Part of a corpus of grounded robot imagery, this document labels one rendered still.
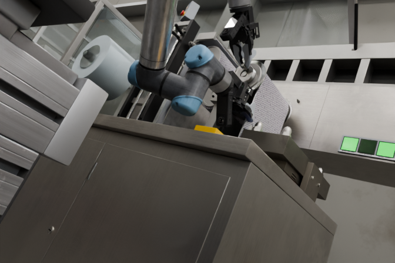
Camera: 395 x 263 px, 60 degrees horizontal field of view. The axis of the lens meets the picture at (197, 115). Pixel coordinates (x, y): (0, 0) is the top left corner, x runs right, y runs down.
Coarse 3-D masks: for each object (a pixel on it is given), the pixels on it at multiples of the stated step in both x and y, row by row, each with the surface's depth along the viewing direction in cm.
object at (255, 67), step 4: (252, 64) 126; (256, 68) 123; (236, 72) 128; (256, 72) 122; (260, 72) 121; (256, 76) 121; (252, 80) 121; (256, 80) 120; (252, 84) 120; (248, 88) 121; (252, 96) 125; (248, 100) 129; (252, 100) 127
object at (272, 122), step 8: (256, 96) 119; (256, 104) 120; (264, 104) 123; (256, 112) 120; (264, 112) 124; (272, 112) 128; (256, 120) 121; (264, 120) 124; (272, 120) 129; (280, 120) 133; (248, 128) 117; (264, 128) 125; (272, 128) 129; (280, 128) 134
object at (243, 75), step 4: (240, 68) 126; (252, 68) 122; (240, 72) 125; (244, 72) 124; (248, 72) 123; (252, 72) 121; (240, 76) 124; (244, 76) 123; (248, 76) 121; (252, 76) 121; (244, 80) 121; (248, 80) 121
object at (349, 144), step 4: (344, 140) 126; (348, 140) 125; (352, 140) 124; (356, 140) 123; (344, 144) 125; (348, 144) 124; (352, 144) 123; (356, 144) 123; (344, 148) 124; (348, 148) 124; (352, 148) 123
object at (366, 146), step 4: (364, 140) 122; (368, 140) 121; (360, 144) 122; (364, 144) 121; (368, 144) 120; (372, 144) 119; (360, 148) 121; (364, 148) 120; (368, 148) 120; (372, 148) 119; (364, 152) 120; (368, 152) 119; (372, 152) 118
